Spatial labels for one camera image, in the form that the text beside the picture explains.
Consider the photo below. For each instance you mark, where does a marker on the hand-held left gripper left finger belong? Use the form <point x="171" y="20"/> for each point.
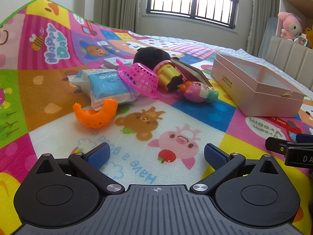
<point x="97" y="155"/>

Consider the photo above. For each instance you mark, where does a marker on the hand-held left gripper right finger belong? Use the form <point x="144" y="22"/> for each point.
<point x="215" y="156"/>

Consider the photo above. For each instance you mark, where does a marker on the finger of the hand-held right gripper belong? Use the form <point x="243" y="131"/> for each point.
<point x="304" y="138"/>
<point x="276" y="145"/>

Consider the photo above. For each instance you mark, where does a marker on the orange plastic pumpkin toy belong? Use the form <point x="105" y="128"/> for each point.
<point x="97" y="120"/>

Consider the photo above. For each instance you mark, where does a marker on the pink cardboard box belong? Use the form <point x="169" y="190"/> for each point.
<point x="269" y="102"/>

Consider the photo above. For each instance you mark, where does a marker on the pink pig toy figure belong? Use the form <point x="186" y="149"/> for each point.
<point x="195" y="91"/>

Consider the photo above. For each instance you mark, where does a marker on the blue wet wipes packet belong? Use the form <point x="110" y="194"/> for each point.
<point x="105" y="85"/>

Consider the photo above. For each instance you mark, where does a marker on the brown notebook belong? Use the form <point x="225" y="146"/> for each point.
<point x="195" y="74"/>

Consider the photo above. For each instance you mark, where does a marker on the pink plastic basket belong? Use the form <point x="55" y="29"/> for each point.
<point x="144" y="80"/>

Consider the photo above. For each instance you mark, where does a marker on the small white box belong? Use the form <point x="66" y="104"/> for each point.
<point x="112" y="62"/>

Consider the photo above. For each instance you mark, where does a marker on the yellow toy with pink frill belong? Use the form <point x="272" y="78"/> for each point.
<point x="166" y="74"/>

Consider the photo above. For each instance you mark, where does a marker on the black plush toy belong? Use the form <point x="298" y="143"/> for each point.
<point x="149" y="56"/>

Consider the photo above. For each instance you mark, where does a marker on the colourful cartoon play mat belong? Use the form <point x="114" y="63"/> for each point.
<point x="49" y="90"/>

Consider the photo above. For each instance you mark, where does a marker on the beige upholstered headboard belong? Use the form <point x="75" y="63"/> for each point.
<point x="288" y="56"/>

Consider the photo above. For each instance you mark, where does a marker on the white quilted bedspread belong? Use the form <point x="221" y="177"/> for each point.
<point x="247" y="53"/>

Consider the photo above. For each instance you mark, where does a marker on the small pink white toy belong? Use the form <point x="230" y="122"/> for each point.
<point x="301" y="40"/>

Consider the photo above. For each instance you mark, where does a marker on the yellow plush toy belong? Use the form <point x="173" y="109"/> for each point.
<point x="309" y="33"/>

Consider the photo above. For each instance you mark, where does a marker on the pink plush rabbit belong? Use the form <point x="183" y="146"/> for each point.
<point x="291" y="27"/>

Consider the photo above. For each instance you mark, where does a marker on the white shelf cabinet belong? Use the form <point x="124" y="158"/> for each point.
<point x="293" y="5"/>

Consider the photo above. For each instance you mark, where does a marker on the beige curtain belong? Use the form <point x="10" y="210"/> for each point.
<point x="264" y="5"/>
<point x="117" y="5"/>

